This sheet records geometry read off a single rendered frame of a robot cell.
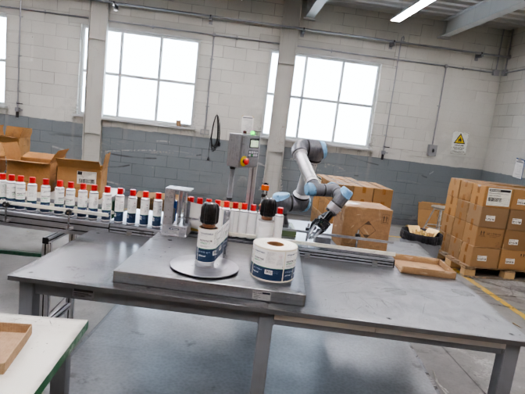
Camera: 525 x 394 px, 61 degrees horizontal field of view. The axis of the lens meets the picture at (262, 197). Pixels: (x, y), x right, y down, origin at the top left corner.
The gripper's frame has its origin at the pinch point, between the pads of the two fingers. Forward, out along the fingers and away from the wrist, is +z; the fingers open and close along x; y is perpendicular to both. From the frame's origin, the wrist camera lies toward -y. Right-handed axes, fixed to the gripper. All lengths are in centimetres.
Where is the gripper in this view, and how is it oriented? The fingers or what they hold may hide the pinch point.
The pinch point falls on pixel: (309, 237)
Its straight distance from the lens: 259.9
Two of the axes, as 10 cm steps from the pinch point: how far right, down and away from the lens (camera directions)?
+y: -0.4, 1.6, -9.9
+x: 8.0, 6.0, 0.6
